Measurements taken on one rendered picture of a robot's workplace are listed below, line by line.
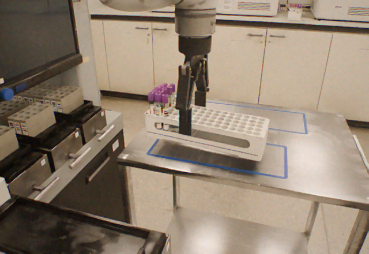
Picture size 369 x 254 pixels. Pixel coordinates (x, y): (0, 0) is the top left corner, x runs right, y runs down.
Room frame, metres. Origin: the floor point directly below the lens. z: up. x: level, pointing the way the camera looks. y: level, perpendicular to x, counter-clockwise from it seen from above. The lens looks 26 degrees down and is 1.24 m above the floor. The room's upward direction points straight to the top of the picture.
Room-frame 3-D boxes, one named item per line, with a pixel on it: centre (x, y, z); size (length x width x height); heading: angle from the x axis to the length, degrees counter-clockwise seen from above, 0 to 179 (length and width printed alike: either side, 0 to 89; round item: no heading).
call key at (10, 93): (0.65, 0.42, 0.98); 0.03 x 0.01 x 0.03; 163
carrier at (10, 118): (0.77, 0.46, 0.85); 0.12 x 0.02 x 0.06; 163
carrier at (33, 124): (0.76, 0.42, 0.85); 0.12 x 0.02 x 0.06; 163
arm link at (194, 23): (0.67, -0.03, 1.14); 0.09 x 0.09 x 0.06
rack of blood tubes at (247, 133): (0.65, -0.06, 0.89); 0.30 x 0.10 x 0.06; 68
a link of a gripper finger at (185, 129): (0.62, -0.01, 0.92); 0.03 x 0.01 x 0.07; 68
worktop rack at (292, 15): (2.54, -0.94, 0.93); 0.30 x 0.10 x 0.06; 157
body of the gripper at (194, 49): (0.67, -0.03, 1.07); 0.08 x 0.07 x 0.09; 158
